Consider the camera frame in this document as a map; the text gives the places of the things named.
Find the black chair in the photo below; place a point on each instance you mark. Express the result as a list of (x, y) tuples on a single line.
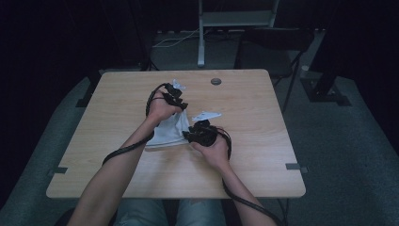
[(276, 40)]

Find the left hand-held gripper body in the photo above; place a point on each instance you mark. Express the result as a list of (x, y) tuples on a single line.
[(174, 94)]

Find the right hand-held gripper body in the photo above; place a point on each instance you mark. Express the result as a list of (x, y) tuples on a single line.
[(205, 135)]

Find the person's right leg in jeans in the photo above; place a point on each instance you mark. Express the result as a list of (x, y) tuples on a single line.
[(200, 213)]

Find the black stand base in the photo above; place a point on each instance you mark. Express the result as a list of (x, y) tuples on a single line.
[(326, 94)]

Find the person's left leg in jeans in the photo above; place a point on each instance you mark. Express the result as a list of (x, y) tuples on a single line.
[(141, 213)]

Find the person's leg in jeans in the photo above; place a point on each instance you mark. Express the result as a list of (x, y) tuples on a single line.
[(200, 213), (141, 213)]

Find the grey tape strip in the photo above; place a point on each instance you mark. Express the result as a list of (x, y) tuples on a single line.
[(58, 171), (296, 167)]

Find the person's left hand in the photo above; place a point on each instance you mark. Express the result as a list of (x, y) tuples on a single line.
[(160, 109)]

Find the black table foot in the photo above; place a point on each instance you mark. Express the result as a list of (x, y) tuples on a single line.
[(86, 99)]

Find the grey round table grommet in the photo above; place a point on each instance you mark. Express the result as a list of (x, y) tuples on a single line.
[(215, 81)]

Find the grey metal stand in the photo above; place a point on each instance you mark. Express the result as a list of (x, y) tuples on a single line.
[(233, 19)]

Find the white tank top black trim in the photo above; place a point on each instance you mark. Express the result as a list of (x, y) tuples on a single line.
[(171, 132)]

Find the person's right hand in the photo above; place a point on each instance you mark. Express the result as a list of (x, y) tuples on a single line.
[(218, 152)]

